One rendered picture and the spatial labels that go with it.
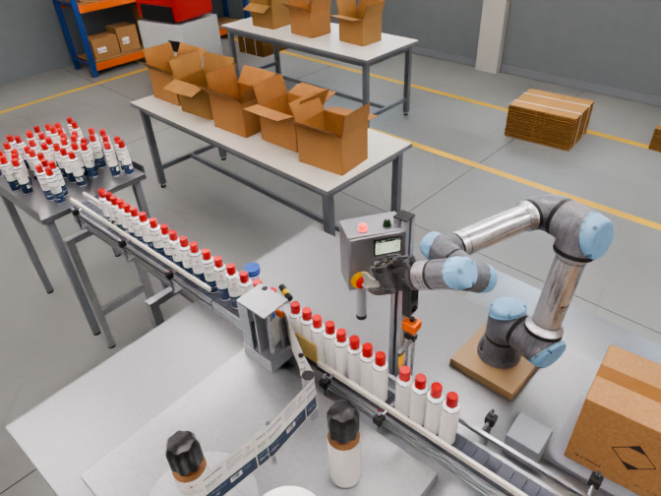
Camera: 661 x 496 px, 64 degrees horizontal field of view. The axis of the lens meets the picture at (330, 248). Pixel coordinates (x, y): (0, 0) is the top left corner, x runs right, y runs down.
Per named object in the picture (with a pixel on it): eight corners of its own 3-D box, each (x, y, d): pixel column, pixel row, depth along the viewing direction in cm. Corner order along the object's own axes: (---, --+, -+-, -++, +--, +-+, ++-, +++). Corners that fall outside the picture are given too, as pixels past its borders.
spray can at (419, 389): (405, 420, 166) (408, 377, 154) (415, 410, 169) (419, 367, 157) (418, 430, 163) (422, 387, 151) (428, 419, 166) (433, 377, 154)
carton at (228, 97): (201, 130, 376) (191, 78, 354) (248, 109, 403) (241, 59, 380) (242, 146, 352) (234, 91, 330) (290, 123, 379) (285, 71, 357)
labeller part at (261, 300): (236, 301, 176) (235, 299, 175) (261, 284, 182) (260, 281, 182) (264, 319, 168) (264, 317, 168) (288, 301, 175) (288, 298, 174)
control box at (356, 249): (340, 272, 162) (338, 219, 151) (392, 261, 165) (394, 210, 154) (349, 292, 155) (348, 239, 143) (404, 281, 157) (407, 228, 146)
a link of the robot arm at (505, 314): (503, 316, 190) (509, 286, 182) (531, 339, 180) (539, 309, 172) (477, 329, 185) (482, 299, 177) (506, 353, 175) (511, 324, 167)
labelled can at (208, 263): (214, 284, 223) (206, 245, 211) (223, 289, 220) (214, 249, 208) (205, 290, 220) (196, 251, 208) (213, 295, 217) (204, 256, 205)
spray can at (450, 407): (434, 438, 161) (439, 395, 148) (445, 428, 163) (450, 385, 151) (448, 449, 157) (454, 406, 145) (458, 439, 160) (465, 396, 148)
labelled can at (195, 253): (194, 283, 224) (183, 244, 212) (203, 277, 227) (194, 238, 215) (202, 288, 222) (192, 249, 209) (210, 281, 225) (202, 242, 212)
